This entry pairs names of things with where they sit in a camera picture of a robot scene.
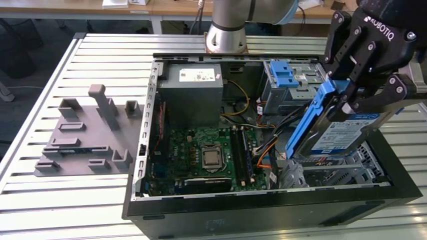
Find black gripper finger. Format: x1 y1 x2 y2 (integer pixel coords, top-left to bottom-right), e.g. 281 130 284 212
352 74 419 115
323 11 385 115

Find hard disk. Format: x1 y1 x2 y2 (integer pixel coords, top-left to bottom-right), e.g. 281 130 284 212
284 78 407 163

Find metal disk bay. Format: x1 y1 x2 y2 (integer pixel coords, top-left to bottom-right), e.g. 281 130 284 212
277 149 384 188

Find blue drive latch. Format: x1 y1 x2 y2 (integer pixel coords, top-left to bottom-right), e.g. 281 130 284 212
269 60 301 88

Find metal optical drive cage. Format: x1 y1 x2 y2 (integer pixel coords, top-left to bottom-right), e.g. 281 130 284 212
259 59 329 116

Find black RAM stick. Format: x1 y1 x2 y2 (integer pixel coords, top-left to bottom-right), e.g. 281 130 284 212
231 126 248 186

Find grey power supply unit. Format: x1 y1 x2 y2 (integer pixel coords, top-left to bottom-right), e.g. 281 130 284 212
156 62 225 130

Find silver CPU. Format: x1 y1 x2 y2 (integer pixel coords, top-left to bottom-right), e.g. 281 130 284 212
201 149 223 169

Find green motherboard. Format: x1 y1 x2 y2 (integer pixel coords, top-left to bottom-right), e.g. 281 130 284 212
142 126 271 196

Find black graphics card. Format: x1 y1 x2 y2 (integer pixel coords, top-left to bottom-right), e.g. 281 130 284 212
181 176 233 194

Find black PC case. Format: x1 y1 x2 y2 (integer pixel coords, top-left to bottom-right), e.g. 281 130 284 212
120 52 424 240

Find wooden desk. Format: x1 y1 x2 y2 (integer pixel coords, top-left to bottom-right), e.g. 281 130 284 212
0 0 356 38

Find grey parts rack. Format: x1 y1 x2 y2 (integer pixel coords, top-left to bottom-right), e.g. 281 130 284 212
32 83 146 177

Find black wire bundle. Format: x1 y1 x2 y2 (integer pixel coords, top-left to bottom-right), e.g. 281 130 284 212
263 104 308 156

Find yellow wires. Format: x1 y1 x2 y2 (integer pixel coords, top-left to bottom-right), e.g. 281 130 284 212
221 79 251 117

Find orange yellow wire bundle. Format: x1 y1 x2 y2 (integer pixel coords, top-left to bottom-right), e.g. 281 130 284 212
255 138 280 171

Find thin red wire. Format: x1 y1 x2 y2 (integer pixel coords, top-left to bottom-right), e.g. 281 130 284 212
148 102 166 161

